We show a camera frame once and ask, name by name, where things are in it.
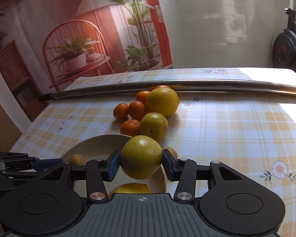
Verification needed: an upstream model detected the beige round plate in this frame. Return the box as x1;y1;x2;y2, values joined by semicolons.
61;134;167;193

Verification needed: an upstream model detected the small orange mandarin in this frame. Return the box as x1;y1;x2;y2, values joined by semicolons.
113;103;129;119

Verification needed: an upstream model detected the steel telescopic pole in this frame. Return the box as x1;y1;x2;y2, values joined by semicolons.
38;79;296;102

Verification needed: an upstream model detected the yellow-green orange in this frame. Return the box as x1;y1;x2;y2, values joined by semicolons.
120;135;163;180
140;112;168;142

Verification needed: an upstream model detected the plaid floral tablecloth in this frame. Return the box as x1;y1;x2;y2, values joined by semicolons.
9;67;296;237

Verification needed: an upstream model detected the black exercise bike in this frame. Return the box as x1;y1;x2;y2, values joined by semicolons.
272;7;296;73

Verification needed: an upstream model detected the large yellow grapefruit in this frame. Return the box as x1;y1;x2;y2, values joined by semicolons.
108;183;151;198

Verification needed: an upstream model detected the large yellow orange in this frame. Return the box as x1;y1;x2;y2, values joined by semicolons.
145;88;180;117

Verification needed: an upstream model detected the brown kiwi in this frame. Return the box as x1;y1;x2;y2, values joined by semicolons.
164;147;178;159
70;154;85;166

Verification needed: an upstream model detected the printed room backdrop cloth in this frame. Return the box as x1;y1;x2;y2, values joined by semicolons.
0;0;172;120

